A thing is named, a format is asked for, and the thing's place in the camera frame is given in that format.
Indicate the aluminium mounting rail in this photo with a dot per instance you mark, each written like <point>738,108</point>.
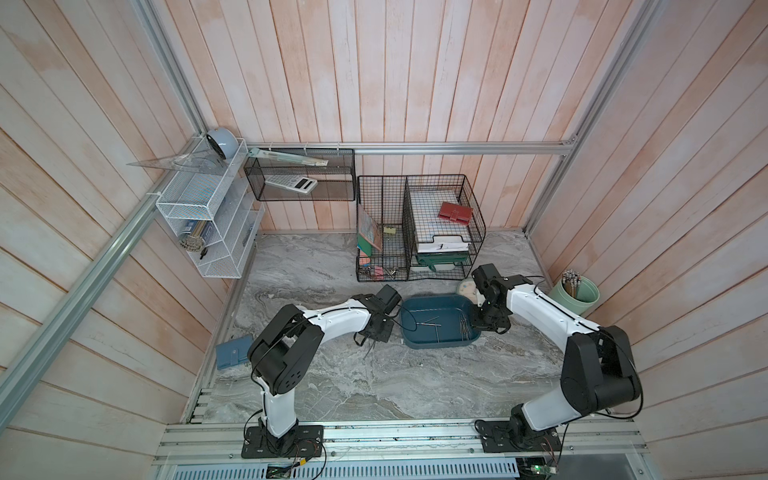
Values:
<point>594,448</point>

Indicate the blue box at wall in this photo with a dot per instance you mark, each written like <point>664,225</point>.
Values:
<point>233,352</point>

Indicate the black wire desk organizer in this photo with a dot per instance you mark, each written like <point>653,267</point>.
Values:
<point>385,230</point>

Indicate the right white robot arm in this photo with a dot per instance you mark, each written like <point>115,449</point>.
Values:
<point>598,370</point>

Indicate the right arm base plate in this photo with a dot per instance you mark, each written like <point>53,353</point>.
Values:
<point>512,436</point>

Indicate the green pen holder cup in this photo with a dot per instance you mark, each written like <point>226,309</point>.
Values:
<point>575,292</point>

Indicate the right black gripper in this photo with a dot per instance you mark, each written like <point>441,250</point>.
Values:
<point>475,323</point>

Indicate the long green ruler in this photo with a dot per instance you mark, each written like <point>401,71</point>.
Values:
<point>276,156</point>

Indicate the black wire wall basket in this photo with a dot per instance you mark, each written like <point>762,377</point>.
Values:
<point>302,174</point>

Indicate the white wire wall shelf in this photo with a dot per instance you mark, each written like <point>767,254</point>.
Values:
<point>227,202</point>

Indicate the green file tray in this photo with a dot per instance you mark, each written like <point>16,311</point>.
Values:
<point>442,261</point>

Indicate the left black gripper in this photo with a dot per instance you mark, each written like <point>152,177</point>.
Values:
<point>385,336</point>

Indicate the silver roll on shelf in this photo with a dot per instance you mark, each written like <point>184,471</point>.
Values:
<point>194,235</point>

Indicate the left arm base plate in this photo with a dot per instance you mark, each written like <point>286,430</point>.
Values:
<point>301,441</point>

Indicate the red wallet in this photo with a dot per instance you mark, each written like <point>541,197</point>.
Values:
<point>455,213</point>

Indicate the green round alarm clock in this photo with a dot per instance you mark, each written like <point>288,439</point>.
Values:
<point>468,289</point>

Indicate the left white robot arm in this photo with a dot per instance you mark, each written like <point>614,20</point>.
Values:
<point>281,355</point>

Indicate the teal plastic storage box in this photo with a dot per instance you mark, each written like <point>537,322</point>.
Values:
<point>449,308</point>

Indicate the white calculator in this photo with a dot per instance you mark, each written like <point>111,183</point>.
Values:
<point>293,183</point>

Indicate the clear triangle ruler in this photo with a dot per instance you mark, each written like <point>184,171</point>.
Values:
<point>200,162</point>

